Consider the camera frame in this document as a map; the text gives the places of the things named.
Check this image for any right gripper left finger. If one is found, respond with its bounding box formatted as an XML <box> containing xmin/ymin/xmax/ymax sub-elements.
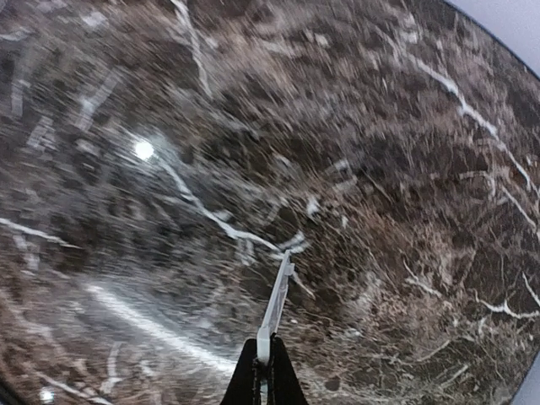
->
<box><xmin>221</xmin><ymin>338</ymin><xmax>258</xmax><ymax>405</ymax></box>

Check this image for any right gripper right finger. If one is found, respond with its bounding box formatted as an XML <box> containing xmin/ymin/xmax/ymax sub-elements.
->
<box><xmin>269</xmin><ymin>335</ymin><xmax>308</xmax><ymax>405</ymax></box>

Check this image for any white battery cover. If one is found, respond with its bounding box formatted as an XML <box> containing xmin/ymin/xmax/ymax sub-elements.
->
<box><xmin>256</xmin><ymin>250</ymin><xmax>294</xmax><ymax>365</ymax></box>

